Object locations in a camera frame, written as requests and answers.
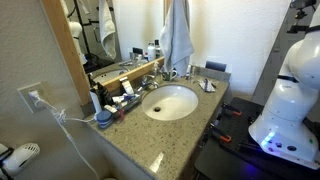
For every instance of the white terry towel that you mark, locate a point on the white terry towel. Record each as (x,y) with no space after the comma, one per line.
(175,40)

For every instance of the black camera stand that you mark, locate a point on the black camera stand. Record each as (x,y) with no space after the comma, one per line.
(300,15)

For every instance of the wood framed wall mirror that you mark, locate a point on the wood framed wall mirror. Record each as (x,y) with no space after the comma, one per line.
(100,40)

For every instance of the white hair dryer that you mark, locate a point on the white hair dryer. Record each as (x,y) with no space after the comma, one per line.
(18,158)

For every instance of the beige wall outlet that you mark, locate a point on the beige wall outlet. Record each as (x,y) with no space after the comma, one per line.
(31,96)

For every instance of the toiletry tray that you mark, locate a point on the toiletry tray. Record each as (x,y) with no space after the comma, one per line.
(128,101)

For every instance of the white toothpaste tube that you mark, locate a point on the white toothpaste tube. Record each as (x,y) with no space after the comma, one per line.
(126,86)

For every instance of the black orange clamp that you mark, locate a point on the black orange clamp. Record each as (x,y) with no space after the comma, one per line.
(233,111)
(221,134)

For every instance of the small clear vial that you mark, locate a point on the small clear vial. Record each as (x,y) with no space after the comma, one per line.
(192,73)

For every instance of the chrome faucet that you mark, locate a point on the chrome faucet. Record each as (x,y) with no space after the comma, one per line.
(148,82)

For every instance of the small red item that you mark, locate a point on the small red item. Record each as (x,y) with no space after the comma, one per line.
(120,114)

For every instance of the clear soap dispenser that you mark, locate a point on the clear soap dispenser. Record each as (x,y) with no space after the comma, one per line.
(156,70)

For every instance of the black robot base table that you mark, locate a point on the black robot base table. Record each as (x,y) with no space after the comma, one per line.
(226,160)

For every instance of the grey mug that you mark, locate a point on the grey mug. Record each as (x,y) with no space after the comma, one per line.
(168,76)

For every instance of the white oval sink basin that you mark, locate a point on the white oval sink basin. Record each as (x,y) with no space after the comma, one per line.
(170,101)

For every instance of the blue round container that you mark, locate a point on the blue round container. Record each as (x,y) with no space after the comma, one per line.
(104,119)

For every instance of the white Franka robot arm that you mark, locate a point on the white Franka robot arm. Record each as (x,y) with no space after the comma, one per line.
(286,116)

